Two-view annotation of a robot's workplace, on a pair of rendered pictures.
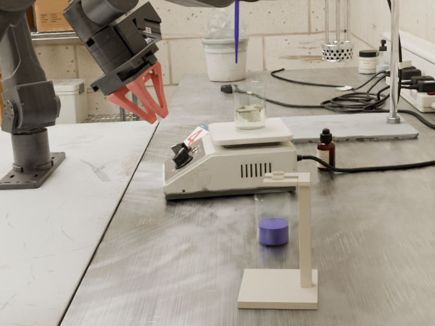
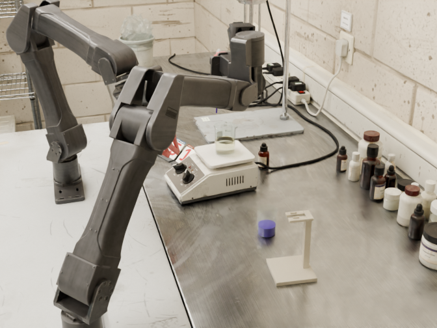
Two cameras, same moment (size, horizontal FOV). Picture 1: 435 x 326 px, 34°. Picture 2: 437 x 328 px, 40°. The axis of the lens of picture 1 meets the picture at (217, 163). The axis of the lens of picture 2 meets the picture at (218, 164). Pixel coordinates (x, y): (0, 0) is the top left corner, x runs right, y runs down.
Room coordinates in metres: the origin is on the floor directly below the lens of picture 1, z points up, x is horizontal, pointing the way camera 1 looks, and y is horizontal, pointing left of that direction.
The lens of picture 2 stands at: (-0.17, 0.36, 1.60)
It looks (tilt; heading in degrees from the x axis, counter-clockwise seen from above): 26 degrees down; 343
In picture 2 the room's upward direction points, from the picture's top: 1 degrees counter-clockwise
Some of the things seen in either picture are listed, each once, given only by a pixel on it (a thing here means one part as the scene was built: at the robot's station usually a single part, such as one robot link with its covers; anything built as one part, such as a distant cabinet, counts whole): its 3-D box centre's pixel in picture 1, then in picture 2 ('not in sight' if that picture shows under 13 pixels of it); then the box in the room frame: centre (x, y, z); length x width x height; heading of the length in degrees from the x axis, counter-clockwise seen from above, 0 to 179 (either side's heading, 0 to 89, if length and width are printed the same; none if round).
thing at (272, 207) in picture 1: (272, 218); (266, 221); (0.83, -0.06, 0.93); 0.04 x 0.04 x 0.06
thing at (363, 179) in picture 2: not in sight; (370, 166); (0.95, -0.38, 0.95); 0.04 x 0.04 x 0.11
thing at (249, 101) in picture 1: (250, 105); (225, 138); (1.08, -0.06, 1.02); 0.06 x 0.05 x 0.08; 43
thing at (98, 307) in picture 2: not in sight; (80, 291); (0.62, 0.34, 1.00); 0.09 x 0.06 x 0.06; 37
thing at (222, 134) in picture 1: (248, 131); (224, 153); (1.08, -0.05, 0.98); 0.12 x 0.12 x 0.01; 4
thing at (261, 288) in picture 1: (278, 234); (292, 243); (0.69, -0.06, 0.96); 0.08 x 0.08 x 0.13; 82
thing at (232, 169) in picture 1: (233, 160); (214, 171); (1.08, -0.03, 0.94); 0.22 x 0.13 x 0.08; 94
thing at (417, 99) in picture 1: (412, 87); (281, 81); (1.73, -0.48, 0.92); 0.40 x 0.06 x 0.04; 178
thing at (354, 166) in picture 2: not in sight; (354, 166); (0.99, -0.37, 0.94); 0.03 x 0.03 x 0.07
